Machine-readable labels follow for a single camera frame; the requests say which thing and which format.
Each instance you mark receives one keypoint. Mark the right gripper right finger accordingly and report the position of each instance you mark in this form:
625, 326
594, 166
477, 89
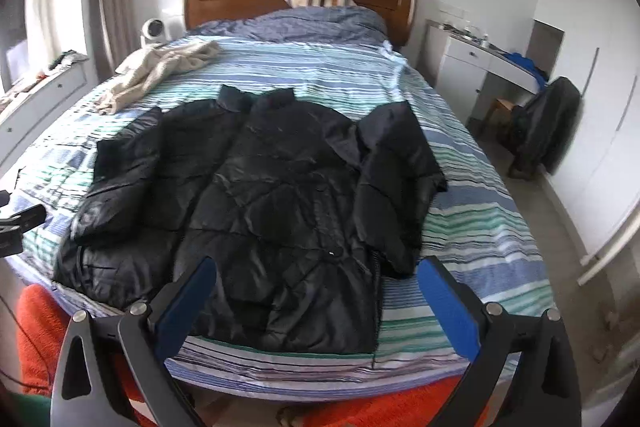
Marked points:
544, 390

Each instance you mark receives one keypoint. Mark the white wardrobe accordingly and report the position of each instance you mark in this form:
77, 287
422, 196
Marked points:
597, 178

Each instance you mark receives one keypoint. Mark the black jacket on chair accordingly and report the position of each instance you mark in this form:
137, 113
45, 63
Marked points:
537, 133

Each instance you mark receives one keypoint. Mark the blue grey duvet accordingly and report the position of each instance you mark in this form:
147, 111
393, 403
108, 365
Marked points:
341, 24

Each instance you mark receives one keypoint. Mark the white desk with drawer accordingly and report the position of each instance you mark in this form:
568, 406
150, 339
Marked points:
468, 76

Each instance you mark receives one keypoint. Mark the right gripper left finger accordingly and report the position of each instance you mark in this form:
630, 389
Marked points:
87, 390

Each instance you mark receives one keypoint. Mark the striped blue green bedspread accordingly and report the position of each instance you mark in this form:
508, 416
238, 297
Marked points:
474, 228

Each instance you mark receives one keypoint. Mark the blue cloth on desk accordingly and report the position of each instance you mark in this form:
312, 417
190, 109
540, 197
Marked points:
529, 65

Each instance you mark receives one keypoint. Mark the beige crumpled garment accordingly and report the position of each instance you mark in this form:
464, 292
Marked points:
143, 70

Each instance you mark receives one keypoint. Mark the orange red rug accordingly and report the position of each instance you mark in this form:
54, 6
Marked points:
42, 325

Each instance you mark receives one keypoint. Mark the black puffer jacket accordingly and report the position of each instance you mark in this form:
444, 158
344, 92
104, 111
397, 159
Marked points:
304, 211

